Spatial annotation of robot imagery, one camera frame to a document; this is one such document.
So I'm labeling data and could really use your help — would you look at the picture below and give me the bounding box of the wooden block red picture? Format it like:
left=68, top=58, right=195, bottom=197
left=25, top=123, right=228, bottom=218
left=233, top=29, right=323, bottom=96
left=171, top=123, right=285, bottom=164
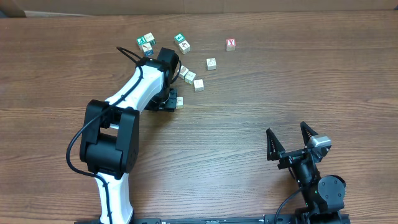
left=178, top=65, right=189, bottom=80

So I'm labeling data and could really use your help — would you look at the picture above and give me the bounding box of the small wooden picture block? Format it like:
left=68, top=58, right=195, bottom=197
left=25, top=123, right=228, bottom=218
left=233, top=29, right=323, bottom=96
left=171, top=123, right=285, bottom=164
left=176, top=96, right=184, bottom=109

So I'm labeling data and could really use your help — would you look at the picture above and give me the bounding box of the plain wooden block right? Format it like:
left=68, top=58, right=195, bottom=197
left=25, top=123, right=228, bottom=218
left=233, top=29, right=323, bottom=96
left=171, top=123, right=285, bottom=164
left=206, top=58, right=216, bottom=70

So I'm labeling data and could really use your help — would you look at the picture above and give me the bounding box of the wooden block front right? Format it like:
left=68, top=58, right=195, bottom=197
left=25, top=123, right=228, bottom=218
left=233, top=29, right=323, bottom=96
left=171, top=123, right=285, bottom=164
left=193, top=79, right=205, bottom=92

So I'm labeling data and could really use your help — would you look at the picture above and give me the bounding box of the wooden block pencil picture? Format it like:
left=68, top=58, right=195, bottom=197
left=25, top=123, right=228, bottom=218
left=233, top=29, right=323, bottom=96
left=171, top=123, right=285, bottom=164
left=141, top=43, right=154, bottom=57

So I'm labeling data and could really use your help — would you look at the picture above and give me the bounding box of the wooden block number side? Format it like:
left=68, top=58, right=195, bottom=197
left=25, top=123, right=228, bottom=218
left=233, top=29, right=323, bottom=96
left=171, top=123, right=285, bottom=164
left=144, top=32, right=156, bottom=45

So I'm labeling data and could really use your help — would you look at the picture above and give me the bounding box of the green letter wooden block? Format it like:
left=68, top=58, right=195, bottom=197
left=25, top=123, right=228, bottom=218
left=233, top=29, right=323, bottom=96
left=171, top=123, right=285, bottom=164
left=136, top=36, right=147, bottom=50

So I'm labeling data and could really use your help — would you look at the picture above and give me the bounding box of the red letter Y block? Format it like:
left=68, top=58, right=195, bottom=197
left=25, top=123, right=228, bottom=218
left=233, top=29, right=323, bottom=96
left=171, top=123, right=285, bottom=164
left=226, top=39, right=236, bottom=51

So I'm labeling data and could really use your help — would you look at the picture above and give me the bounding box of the green number four block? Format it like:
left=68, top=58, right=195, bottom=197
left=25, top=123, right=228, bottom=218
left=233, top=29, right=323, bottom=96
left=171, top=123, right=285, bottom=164
left=174, top=32, right=186, bottom=45

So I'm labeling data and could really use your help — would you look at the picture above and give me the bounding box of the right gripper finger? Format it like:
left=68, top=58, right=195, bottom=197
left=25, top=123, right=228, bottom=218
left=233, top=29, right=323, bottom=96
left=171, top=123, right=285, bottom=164
left=300, top=121, right=318, bottom=146
left=266, top=128, right=285, bottom=161

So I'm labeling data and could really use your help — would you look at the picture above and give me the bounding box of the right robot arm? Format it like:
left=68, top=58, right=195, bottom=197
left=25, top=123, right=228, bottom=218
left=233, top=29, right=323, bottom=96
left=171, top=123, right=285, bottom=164
left=266, top=121, right=350, bottom=224

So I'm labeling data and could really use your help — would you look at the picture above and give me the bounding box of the wooden block text top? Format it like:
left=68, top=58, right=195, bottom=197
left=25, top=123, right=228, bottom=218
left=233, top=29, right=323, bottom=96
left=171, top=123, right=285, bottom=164
left=184, top=71, right=196, bottom=85

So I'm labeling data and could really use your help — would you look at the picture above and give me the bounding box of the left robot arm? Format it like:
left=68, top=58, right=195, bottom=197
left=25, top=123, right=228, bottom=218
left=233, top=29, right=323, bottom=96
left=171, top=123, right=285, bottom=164
left=72, top=47, right=182, bottom=223

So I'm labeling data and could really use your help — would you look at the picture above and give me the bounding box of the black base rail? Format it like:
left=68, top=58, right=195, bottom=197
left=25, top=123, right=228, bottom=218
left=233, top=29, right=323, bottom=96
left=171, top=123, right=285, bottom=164
left=74, top=213, right=351, bottom=224

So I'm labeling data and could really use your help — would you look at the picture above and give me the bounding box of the wooden block brown picture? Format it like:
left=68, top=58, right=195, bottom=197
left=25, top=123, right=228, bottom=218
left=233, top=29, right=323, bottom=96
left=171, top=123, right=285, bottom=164
left=178, top=40, right=191, bottom=54

